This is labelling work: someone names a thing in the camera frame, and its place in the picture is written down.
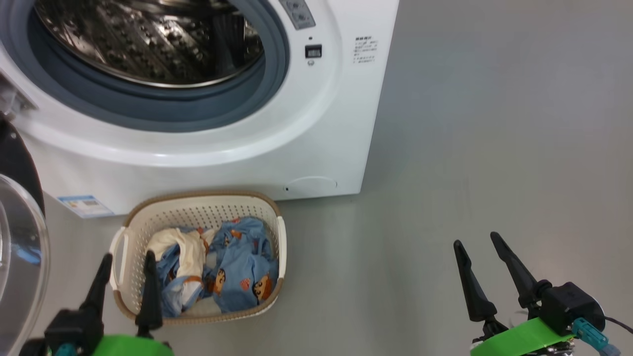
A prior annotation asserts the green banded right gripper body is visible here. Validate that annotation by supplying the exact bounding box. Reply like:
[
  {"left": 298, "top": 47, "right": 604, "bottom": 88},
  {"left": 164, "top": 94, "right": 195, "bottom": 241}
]
[{"left": 470, "top": 318, "right": 577, "bottom": 356}]

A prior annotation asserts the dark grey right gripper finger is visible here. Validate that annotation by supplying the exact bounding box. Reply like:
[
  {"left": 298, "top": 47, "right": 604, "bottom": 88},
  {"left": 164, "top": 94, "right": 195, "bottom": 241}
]
[
  {"left": 491, "top": 231, "right": 550, "bottom": 308},
  {"left": 453, "top": 240, "right": 497, "bottom": 322}
]

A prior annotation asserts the steel washing machine drum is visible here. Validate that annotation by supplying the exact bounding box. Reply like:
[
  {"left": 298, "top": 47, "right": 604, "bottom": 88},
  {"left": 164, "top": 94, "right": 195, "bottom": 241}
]
[{"left": 32, "top": 0, "right": 265, "bottom": 89}]

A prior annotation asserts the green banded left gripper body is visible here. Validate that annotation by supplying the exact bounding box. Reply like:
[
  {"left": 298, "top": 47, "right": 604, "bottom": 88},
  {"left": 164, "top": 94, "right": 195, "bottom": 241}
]
[{"left": 91, "top": 335, "right": 174, "bottom": 356}]

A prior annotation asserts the black right camera cable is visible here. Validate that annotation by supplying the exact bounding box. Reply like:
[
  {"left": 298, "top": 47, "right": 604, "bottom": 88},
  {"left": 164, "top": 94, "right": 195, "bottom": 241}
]
[{"left": 603, "top": 316, "right": 633, "bottom": 334}]

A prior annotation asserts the teal right camera connector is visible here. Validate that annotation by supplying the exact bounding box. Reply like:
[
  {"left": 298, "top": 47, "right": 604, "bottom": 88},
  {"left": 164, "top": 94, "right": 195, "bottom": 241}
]
[{"left": 573, "top": 318, "right": 621, "bottom": 356}]

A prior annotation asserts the blue cartoon print garment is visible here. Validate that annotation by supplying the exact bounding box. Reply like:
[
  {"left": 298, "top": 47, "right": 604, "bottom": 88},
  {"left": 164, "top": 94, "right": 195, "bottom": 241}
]
[{"left": 148, "top": 217, "right": 279, "bottom": 317}]

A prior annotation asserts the white front-load washing machine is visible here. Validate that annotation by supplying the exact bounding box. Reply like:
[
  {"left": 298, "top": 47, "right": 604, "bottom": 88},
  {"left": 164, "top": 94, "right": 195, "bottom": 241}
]
[{"left": 0, "top": 0, "right": 400, "bottom": 219}]

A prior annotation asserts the grey rubber door seal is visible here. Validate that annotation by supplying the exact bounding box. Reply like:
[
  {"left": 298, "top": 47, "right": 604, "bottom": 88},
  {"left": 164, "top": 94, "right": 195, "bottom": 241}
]
[{"left": 0, "top": 0, "right": 290, "bottom": 133}]

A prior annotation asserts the cream garment with blue trim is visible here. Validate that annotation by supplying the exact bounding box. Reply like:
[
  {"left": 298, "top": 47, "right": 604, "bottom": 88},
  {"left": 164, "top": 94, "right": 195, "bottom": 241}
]
[{"left": 147, "top": 227, "right": 216, "bottom": 297}]

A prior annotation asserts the glass washing machine door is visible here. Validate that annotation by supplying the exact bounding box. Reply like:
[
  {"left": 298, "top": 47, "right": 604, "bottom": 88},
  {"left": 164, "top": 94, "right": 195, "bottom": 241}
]
[{"left": 0, "top": 119, "right": 51, "bottom": 356}]

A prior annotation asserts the round white filter cover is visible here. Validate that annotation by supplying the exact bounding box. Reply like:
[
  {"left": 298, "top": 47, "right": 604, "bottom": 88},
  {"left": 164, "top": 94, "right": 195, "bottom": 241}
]
[{"left": 284, "top": 177, "right": 338, "bottom": 194}]

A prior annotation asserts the cream perforated laundry basket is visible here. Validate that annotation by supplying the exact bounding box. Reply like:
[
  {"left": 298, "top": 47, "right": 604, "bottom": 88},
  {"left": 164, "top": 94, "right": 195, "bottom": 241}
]
[{"left": 109, "top": 191, "right": 287, "bottom": 325}]

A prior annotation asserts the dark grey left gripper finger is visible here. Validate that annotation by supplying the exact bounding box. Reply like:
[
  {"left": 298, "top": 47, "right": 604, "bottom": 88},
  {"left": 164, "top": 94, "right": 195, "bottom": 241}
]
[
  {"left": 135, "top": 250, "right": 164, "bottom": 339},
  {"left": 79, "top": 253, "right": 113, "bottom": 313}
]

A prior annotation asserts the blue energy label sticker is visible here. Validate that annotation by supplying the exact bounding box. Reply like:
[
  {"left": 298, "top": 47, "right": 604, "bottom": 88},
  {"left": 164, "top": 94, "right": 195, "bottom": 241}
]
[{"left": 57, "top": 195, "right": 114, "bottom": 219}]

